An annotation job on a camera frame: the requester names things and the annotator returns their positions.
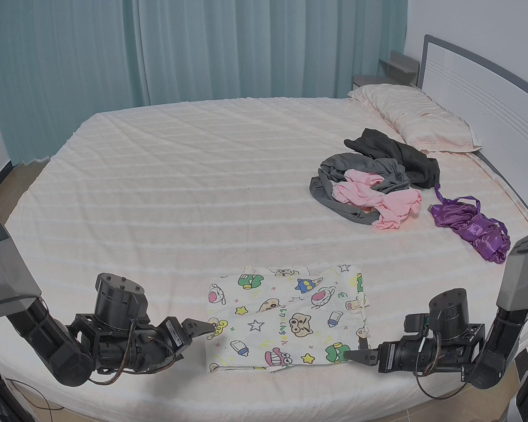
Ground grey bedside table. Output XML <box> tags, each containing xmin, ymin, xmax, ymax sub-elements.
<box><xmin>352</xmin><ymin>51</ymin><xmax>420</xmax><ymax>89</ymax></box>

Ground black garment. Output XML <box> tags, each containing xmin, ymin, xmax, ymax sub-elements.
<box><xmin>344</xmin><ymin>128</ymin><xmax>441</xmax><ymax>189</ymax></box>

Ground bed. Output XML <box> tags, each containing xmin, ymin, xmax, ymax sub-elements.
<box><xmin>0</xmin><ymin>33</ymin><xmax>528</xmax><ymax>416</ymax></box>

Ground blue-green curtain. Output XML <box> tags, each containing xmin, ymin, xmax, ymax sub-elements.
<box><xmin>136</xmin><ymin>0</ymin><xmax>409</xmax><ymax>104</ymax></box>
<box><xmin>0</xmin><ymin>0</ymin><xmax>141</xmax><ymax>166</ymax></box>

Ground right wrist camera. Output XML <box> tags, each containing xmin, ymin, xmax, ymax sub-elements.
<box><xmin>404</xmin><ymin>312</ymin><xmax>432</xmax><ymax>335</ymax></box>

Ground black cable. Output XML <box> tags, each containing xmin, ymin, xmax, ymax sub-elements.
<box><xmin>415</xmin><ymin>372</ymin><xmax>465</xmax><ymax>401</ymax></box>
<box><xmin>2</xmin><ymin>377</ymin><xmax>53</xmax><ymax>414</ymax></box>

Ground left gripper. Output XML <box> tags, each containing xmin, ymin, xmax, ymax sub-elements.
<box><xmin>152</xmin><ymin>317</ymin><xmax>218</xmax><ymax>361</ymax></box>

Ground pink garment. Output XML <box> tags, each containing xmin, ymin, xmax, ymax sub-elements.
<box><xmin>332</xmin><ymin>169</ymin><xmax>422</xmax><ymax>231</ymax></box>

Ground purple garment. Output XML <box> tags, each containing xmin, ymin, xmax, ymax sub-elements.
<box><xmin>429</xmin><ymin>183</ymin><xmax>511</xmax><ymax>263</ymax></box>

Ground grey garment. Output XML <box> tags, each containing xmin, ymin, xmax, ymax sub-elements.
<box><xmin>309</xmin><ymin>153</ymin><xmax>412</xmax><ymax>225</ymax></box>

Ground white printed pyjama top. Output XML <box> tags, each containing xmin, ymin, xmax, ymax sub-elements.
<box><xmin>206</xmin><ymin>263</ymin><xmax>372</xmax><ymax>373</ymax></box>

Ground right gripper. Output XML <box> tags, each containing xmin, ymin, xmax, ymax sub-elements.
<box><xmin>344</xmin><ymin>338</ymin><xmax>429</xmax><ymax>373</ymax></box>

